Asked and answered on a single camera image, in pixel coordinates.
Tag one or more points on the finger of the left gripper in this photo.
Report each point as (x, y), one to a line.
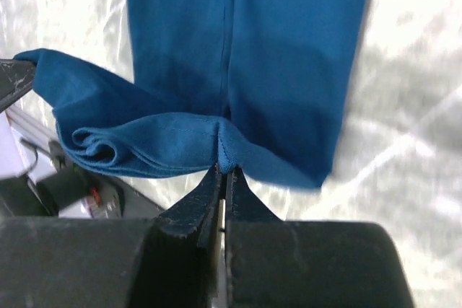
(16, 78)

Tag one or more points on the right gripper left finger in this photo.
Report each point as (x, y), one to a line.
(164, 261)

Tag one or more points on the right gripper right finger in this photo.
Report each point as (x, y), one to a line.
(275, 263)

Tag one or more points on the blue t-shirt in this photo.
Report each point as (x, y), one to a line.
(255, 84)

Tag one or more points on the aluminium frame rail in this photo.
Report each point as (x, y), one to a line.
(30, 128)

